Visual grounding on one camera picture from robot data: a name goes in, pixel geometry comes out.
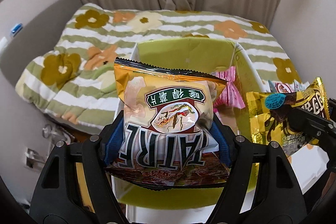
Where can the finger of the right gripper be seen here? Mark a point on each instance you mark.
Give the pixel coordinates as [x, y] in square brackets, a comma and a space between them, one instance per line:
[300, 120]

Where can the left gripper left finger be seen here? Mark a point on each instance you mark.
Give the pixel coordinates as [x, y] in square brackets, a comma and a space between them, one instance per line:
[74, 186]

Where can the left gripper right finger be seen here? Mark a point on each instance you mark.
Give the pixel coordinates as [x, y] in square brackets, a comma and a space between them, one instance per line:
[270, 204]

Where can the gold chocolate snack bag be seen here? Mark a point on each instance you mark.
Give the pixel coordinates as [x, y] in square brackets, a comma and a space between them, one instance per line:
[269, 115]

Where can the white red shrimp flakes bag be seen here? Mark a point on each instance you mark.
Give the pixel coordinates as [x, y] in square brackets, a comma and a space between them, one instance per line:
[278, 87]

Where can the pink striped snack bag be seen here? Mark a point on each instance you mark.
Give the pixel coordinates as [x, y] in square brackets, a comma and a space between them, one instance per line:
[230, 96]

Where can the gold brown chip bag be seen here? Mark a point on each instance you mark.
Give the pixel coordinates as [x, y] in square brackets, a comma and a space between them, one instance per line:
[167, 119]

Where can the fruit print tablecloth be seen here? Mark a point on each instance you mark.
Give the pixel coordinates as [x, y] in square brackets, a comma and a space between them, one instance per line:
[288, 179]

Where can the floral striped quilt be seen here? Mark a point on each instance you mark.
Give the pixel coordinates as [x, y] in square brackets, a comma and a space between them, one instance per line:
[74, 83]

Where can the grey headboard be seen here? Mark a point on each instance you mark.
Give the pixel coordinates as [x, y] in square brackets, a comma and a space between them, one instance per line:
[38, 37]

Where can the blue white small device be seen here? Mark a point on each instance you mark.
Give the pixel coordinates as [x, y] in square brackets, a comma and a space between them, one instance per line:
[16, 29]

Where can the wall power outlet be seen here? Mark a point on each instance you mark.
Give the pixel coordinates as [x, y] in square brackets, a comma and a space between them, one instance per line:
[33, 160]

